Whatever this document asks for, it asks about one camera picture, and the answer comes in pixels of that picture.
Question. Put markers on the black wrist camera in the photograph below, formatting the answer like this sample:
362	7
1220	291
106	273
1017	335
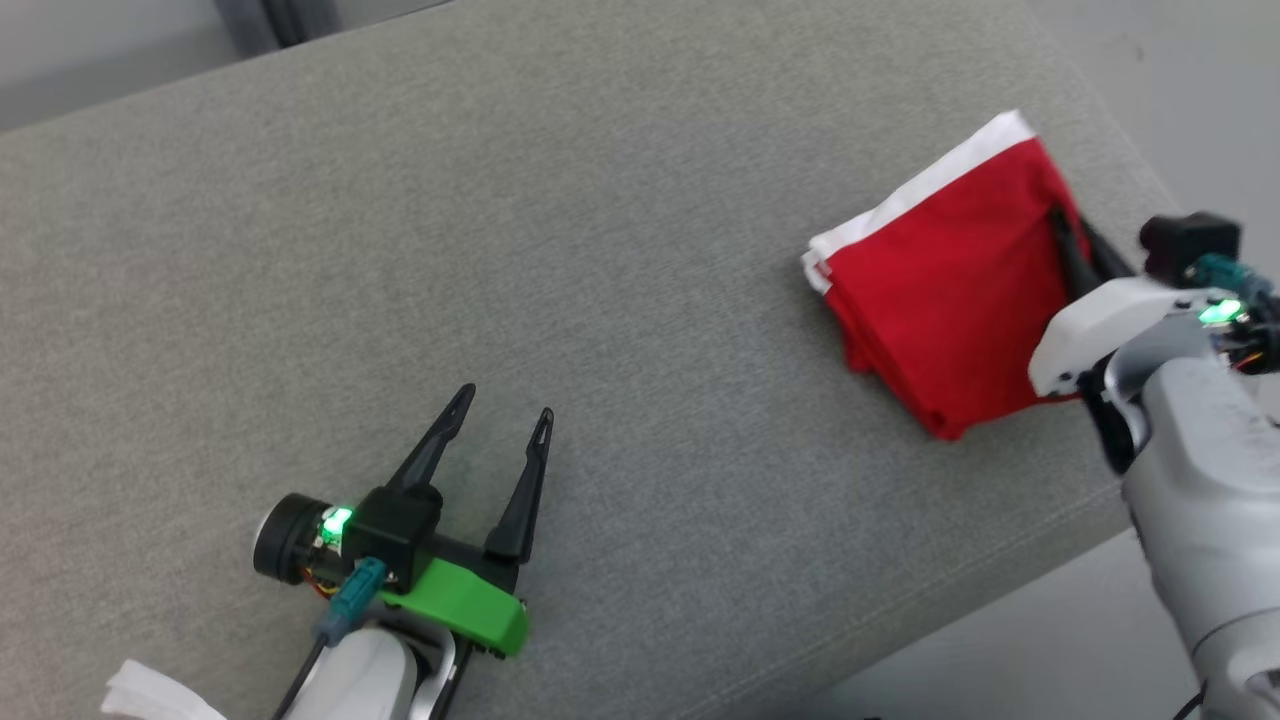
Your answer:
1190	240
400	530

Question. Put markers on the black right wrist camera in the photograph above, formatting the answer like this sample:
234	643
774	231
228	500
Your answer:
1190	240

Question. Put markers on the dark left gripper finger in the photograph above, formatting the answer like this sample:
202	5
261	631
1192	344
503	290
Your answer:
520	510
430	455

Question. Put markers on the red and white jersey garment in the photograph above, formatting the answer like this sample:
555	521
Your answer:
950	290

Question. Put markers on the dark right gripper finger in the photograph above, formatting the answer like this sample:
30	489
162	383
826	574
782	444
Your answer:
1078	270
1110	265

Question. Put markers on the grey fabric sofa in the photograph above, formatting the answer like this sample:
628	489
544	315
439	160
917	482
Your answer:
500	280

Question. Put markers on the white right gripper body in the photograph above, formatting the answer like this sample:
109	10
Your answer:
1100	320

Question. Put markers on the dark grey door frame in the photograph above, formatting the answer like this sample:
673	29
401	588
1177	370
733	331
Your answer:
290	20

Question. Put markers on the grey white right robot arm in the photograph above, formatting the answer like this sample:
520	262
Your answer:
1210	480

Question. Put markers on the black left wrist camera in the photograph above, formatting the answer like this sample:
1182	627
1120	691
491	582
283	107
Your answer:
400	530

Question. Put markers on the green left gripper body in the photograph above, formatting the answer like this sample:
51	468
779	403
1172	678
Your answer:
470	610

